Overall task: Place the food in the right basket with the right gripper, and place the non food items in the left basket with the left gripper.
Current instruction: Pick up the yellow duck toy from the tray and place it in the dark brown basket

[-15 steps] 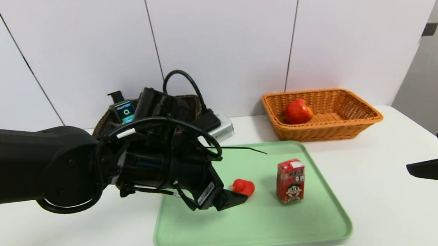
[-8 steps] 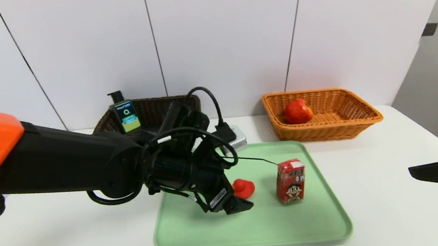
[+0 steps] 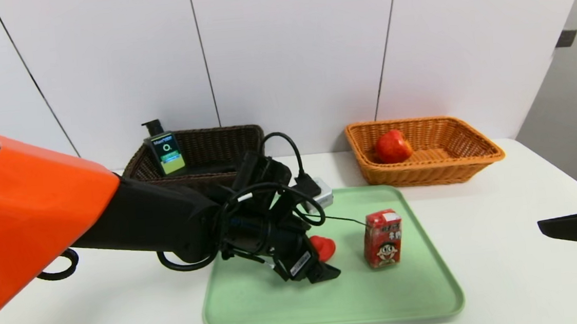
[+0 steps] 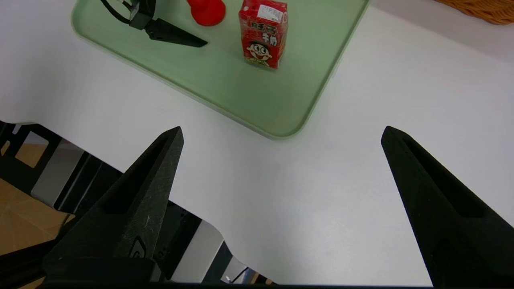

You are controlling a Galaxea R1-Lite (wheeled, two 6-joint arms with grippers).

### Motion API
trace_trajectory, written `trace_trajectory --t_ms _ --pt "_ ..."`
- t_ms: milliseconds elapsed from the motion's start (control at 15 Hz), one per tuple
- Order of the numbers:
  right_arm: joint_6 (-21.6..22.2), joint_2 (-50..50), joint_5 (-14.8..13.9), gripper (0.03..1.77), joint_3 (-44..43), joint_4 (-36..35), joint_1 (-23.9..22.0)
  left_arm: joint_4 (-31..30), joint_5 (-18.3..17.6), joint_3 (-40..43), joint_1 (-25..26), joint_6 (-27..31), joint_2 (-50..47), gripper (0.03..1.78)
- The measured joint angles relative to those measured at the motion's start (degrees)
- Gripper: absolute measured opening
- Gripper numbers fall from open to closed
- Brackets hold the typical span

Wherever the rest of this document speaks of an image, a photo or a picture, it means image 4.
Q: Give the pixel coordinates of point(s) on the red rubber duck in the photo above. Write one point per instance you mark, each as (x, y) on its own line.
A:
(207, 14)

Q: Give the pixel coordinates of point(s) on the red milk carton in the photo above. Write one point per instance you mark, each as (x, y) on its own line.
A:
(263, 36)

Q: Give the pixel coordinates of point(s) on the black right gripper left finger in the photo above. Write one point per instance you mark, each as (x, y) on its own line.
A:
(132, 216)

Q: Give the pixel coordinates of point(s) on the orange wicker basket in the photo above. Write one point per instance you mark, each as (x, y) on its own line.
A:
(482, 8)

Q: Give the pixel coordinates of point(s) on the light green plastic tray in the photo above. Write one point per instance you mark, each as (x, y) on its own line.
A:
(225, 88)

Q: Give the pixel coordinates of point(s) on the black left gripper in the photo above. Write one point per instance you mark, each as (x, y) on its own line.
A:
(142, 12)

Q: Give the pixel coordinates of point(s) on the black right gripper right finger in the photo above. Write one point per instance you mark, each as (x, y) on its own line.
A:
(453, 224)

